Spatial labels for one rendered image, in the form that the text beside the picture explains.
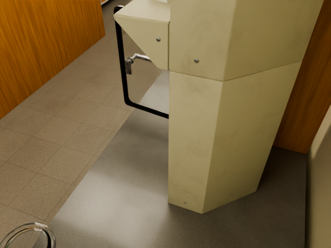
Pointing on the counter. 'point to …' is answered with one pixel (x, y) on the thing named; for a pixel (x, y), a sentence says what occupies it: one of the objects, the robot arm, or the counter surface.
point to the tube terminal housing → (229, 92)
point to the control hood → (148, 28)
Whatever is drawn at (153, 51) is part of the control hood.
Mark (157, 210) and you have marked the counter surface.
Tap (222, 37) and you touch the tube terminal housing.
